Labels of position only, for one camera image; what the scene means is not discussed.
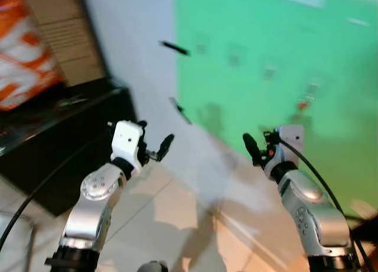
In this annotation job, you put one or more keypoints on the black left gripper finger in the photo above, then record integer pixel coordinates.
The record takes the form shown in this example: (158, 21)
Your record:
(166, 145)

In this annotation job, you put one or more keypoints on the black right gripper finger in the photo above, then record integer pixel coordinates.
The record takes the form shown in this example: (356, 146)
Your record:
(252, 148)

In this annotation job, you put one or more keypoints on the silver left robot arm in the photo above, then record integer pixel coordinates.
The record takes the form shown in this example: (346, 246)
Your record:
(94, 207)

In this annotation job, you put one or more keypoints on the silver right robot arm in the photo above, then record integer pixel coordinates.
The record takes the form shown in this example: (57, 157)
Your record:
(310, 213)

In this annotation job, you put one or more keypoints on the black clip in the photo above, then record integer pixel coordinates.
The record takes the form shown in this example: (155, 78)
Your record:
(179, 110)
(175, 47)

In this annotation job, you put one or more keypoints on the small orange hanging item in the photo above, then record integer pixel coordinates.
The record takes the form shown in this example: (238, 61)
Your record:
(303, 103)

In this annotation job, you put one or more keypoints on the black cabinet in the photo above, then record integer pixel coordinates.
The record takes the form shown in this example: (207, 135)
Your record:
(53, 148)

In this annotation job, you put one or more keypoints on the green board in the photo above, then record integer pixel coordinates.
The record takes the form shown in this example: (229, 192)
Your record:
(295, 35)

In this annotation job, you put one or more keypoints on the black furniture corner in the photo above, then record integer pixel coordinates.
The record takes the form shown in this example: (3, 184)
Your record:
(365, 230)

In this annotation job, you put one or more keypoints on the brown cardboard box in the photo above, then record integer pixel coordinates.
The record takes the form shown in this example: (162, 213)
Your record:
(68, 35)

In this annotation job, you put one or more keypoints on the orange and white bag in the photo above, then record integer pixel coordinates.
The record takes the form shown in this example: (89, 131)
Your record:
(23, 59)

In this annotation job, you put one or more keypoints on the short white tape strip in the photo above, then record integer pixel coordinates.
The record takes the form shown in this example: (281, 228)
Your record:
(358, 22)

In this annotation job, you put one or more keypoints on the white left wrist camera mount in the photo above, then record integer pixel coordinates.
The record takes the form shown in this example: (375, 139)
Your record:
(126, 139)

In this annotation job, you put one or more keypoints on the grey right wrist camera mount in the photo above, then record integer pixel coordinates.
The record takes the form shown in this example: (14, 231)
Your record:
(290, 143)

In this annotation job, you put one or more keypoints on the small clear wall hook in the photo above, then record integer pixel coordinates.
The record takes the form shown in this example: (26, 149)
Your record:
(269, 72)
(234, 57)
(311, 87)
(201, 47)

